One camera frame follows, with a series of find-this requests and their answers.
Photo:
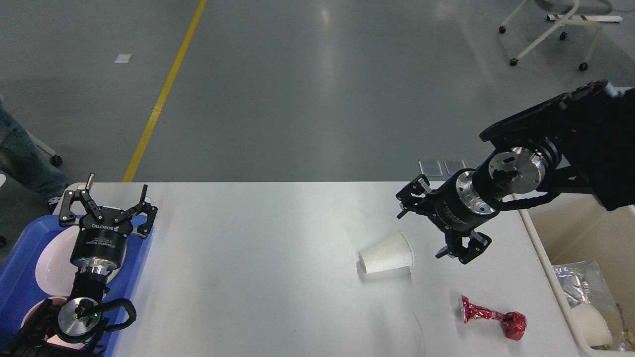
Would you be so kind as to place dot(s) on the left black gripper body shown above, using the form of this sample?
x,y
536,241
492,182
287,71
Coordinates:
x,y
101,242

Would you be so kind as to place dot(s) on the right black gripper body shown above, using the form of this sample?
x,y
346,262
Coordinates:
x,y
458,207

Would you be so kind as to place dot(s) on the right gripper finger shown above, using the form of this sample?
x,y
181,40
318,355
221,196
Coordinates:
x,y
466,246
417,197

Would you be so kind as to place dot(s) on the pink plate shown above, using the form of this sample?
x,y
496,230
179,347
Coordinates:
x,y
55,273

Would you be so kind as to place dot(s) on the red foil wrapper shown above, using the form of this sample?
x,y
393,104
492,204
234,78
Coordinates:
x,y
513,324

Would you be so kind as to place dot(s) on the foil sheet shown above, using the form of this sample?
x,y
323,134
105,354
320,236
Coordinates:
x,y
584,282

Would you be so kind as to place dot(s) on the brown paper ball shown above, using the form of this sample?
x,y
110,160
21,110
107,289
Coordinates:
x,y
628,339

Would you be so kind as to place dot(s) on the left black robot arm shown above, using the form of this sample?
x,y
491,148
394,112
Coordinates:
x,y
82,324

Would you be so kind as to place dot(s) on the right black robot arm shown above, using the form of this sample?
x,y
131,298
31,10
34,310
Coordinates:
x,y
580,141

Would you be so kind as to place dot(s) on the light green plate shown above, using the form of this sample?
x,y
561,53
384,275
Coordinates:
x,y
112,274

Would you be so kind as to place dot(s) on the white chair base left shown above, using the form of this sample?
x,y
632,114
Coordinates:
x,y
54,158

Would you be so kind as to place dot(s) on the person leg with sneaker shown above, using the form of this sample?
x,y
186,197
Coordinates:
x,y
21,160

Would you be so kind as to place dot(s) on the blue plastic tray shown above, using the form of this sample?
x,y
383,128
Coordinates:
x,y
19,291

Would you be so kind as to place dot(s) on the beige plastic bin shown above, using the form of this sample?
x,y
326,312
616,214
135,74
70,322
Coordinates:
x,y
574,227

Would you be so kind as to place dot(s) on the white rolling chair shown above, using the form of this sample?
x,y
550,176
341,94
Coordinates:
x,y
567,13

